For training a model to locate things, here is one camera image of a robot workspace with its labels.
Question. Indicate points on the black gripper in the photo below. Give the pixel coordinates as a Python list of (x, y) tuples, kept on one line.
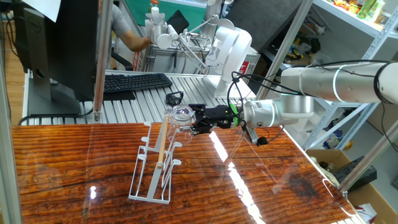
[(222, 116)]

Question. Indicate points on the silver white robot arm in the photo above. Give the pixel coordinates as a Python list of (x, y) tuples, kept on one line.
[(326, 84)]

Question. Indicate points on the person bare forearm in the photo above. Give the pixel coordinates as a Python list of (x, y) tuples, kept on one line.
[(136, 42)]

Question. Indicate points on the small black phone holder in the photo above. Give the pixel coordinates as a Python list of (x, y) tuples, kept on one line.
[(172, 97)]

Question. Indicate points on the aluminium equipment case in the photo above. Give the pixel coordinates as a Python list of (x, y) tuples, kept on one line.
[(161, 62)]

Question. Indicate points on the white haptic control device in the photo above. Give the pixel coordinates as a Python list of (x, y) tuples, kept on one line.
[(231, 56)]

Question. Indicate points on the black keyboard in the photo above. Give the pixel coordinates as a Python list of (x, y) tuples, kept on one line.
[(136, 82)]

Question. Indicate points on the white box red label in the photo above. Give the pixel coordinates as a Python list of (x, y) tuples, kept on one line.
[(136, 60)]

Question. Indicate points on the black chair armrest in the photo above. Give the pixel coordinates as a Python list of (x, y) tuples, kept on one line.
[(124, 63)]

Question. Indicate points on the black tablet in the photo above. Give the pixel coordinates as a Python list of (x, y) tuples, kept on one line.
[(178, 20)]

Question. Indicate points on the dark grey board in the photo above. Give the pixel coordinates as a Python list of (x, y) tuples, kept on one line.
[(264, 15)]

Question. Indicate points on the green bottle orange cap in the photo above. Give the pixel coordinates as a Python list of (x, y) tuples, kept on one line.
[(154, 2)]

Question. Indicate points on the glossy wood grain mat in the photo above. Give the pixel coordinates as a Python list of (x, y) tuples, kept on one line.
[(77, 161)]

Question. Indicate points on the black computer monitor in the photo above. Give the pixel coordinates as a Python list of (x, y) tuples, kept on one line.
[(71, 46)]

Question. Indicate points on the black electronic box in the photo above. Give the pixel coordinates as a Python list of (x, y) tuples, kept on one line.
[(357, 177)]

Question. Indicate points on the white paper sheet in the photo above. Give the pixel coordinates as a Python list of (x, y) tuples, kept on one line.
[(46, 7)]

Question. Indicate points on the brown cardboard box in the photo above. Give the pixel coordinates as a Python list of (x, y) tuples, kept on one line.
[(373, 199)]

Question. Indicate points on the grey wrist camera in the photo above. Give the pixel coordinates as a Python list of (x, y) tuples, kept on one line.
[(253, 135)]

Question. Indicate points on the aluminium frame post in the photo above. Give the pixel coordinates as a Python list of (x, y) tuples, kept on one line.
[(7, 171), (102, 62), (286, 40), (367, 161)]

